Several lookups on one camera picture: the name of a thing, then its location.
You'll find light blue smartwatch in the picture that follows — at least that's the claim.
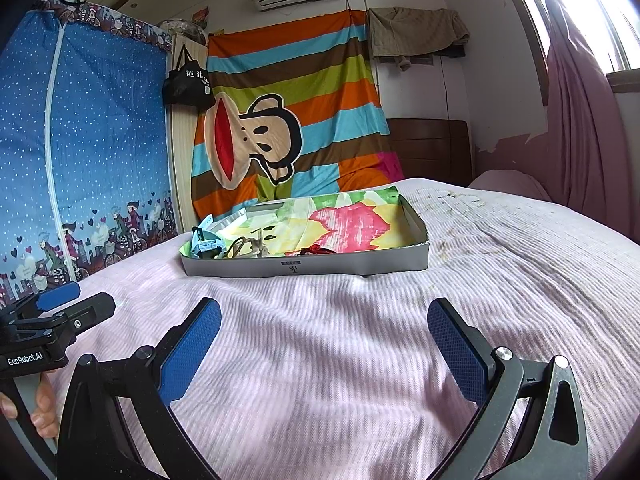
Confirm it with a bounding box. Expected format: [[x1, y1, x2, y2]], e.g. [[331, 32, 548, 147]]
[[191, 213, 227, 261]]

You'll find window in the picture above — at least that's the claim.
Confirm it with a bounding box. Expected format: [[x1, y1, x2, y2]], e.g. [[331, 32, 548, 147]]
[[520, 0, 640, 75]]

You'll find striped monkey print cloth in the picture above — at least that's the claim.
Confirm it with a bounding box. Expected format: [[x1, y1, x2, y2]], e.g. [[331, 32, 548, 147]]
[[190, 7, 407, 222]]

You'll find blue dotted wardrobe cover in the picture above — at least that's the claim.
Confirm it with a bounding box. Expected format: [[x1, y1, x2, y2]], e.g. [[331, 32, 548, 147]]
[[0, 0, 179, 307]]

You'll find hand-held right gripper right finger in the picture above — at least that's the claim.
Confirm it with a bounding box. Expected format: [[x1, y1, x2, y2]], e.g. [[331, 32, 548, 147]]
[[426, 297, 590, 480]]

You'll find person's left hand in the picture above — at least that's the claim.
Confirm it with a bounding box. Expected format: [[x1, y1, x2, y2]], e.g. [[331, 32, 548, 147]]
[[0, 372, 59, 442]]

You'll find air conditioner cable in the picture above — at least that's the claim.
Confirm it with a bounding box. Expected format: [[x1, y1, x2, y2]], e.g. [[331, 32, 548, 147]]
[[439, 54, 452, 122]]

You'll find colourful cloth box lining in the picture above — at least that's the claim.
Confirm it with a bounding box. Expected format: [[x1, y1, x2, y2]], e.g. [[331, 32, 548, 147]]
[[186, 186, 426, 257]]

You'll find pink pillow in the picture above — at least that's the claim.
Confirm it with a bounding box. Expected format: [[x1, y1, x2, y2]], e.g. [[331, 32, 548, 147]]
[[466, 168, 552, 204]]

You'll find dark wooden headboard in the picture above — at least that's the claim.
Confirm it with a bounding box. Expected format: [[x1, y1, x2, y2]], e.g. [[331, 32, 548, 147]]
[[387, 118, 476, 189]]

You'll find brown hanging garment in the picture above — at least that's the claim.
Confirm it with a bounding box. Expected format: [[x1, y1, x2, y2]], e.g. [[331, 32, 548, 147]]
[[367, 6, 471, 72]]

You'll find pink ribbed bedspread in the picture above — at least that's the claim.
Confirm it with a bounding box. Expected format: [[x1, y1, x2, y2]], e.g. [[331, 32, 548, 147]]
[[0, 176, 640, 480]]

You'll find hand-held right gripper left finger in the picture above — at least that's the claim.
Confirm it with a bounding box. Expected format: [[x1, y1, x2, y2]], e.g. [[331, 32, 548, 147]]
[[56, 297, 223, 480]]

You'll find black hanging bag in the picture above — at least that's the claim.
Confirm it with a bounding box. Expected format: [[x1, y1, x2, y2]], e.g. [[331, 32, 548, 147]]
[[162, 44, 216, 110]]

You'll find pink curtain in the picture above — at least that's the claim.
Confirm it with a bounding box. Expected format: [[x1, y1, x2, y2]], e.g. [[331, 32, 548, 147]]
[[497, 0, 640, 243]]

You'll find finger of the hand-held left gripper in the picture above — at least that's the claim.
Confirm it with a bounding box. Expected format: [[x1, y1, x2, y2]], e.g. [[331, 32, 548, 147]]
[[19, 291, 117, 347], [0, 281, 82, 322]]

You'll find pale wooden cabinet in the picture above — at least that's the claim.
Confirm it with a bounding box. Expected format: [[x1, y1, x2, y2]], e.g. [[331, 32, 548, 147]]
[[166, 34, 211, 237]]

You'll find brown hair tie with beads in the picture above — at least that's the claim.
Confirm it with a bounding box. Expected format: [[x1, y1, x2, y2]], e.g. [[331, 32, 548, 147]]
[[222, 236, 252, 261]]

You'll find clear fan guard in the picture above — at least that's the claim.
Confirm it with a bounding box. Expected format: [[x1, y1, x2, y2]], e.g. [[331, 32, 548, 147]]
[[158, 16, 207, 44]]

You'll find grey cardboard box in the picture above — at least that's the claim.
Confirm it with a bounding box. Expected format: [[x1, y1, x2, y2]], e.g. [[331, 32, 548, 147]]
[[179, 185, 431, 279]]

